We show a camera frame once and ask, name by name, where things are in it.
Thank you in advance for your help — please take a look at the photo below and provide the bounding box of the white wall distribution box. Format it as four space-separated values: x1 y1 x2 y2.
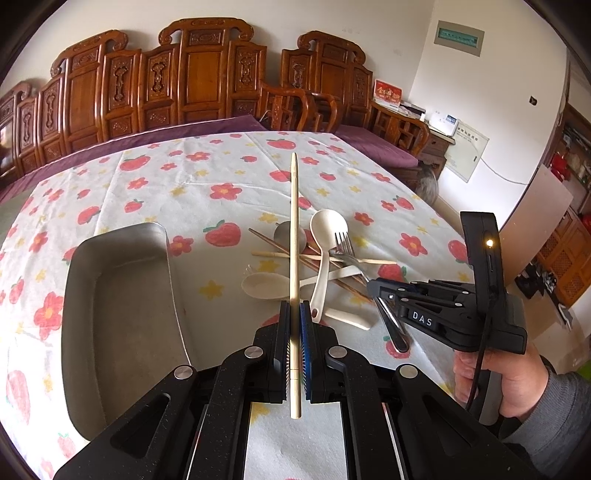
445 120 489 182

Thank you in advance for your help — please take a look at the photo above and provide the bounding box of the wooden lattice cabinet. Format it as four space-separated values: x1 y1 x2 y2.
536 104 590 307

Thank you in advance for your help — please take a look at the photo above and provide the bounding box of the black cable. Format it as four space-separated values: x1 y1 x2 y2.
465 257 498 411

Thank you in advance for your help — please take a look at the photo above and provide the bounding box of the black camera box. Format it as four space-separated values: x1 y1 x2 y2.
460 211 505 311

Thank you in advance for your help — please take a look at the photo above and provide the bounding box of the purple armchair cushion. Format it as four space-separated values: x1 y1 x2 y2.
335 125 419 168

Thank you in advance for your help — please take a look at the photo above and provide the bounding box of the dark wooden chopstick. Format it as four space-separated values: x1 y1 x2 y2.
300 244 366 272
247 228 370 302

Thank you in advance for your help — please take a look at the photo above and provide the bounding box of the large cream plastic spoon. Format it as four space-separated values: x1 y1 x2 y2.
310 209 349 323

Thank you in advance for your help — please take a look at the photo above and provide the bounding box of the wooden side table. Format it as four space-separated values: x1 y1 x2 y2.
417 129 455 178

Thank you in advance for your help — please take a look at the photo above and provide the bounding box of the person's right hand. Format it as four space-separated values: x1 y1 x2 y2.
453 342 549 422

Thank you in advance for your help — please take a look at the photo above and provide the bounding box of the white box on side table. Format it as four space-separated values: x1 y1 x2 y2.
428 111 459 137

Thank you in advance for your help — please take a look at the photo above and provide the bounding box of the carved wooden armchair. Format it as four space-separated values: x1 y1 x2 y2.
279 30 432 186

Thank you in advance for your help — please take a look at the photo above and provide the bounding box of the light bamboo chopstick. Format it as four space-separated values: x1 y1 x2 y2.
288 152 301 419
250 250 399 267

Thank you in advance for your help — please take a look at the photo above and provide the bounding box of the grey sleeved right forearm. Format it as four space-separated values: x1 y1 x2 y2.
503 372 590 479

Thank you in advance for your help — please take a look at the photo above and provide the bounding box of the strawberry flower print tablecloth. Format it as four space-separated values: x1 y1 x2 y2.
1 132 473 479

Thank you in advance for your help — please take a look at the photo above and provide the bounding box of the metal fork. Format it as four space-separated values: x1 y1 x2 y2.
332 231 411 354

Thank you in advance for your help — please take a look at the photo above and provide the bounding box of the long carved wooden sofa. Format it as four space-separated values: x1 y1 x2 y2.
0 17 311 186

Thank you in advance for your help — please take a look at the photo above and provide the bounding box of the small cream plastic spoon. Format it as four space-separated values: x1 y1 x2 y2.
242 272 372 331

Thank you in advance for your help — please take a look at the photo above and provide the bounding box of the metal spoon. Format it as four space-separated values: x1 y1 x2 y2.
273 221 308 253

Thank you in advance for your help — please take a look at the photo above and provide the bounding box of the red calendar card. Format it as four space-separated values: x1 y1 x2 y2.
374 79 403 107

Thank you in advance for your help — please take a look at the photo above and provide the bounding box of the rectangular metal tin box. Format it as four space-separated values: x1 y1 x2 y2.
61 222 195 440

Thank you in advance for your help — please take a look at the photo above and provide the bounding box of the grey wall electrical panel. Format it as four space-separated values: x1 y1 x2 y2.
434 20 485 57

